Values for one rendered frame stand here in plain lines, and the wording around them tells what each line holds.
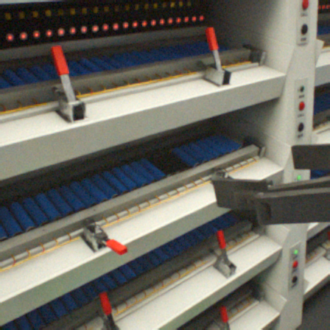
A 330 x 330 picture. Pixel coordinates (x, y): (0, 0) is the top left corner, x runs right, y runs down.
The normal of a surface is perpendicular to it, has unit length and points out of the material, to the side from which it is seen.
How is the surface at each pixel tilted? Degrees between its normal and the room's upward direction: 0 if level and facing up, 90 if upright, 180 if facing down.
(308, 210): 84
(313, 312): 0
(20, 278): 18
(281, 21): 90
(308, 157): 90
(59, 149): 108
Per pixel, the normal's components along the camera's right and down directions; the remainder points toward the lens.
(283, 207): -0.44, 0.29
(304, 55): 0.61, 0.24
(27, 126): 0.09, -0.80
